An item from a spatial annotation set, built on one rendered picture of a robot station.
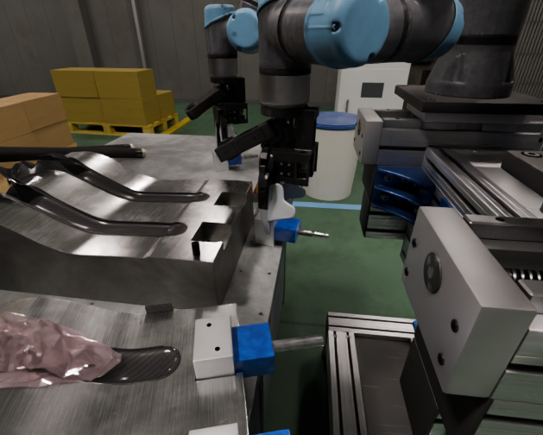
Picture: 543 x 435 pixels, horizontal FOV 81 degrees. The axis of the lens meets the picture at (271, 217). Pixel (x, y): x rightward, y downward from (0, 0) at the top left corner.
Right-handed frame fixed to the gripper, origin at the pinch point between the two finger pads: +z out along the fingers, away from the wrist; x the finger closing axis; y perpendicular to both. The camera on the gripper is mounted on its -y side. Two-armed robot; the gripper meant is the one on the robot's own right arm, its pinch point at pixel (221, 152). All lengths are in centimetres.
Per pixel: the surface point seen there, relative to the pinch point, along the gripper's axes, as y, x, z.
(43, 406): -28, -68, -3
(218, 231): -9.8, -46.3, -2.7
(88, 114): -99, 394, 59
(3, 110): -133, 238, 23
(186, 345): -17, -64, -1
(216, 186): -7.5, -33.0, -4.4
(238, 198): -4.3, -37.0, -3.1
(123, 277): -24, -50, 0
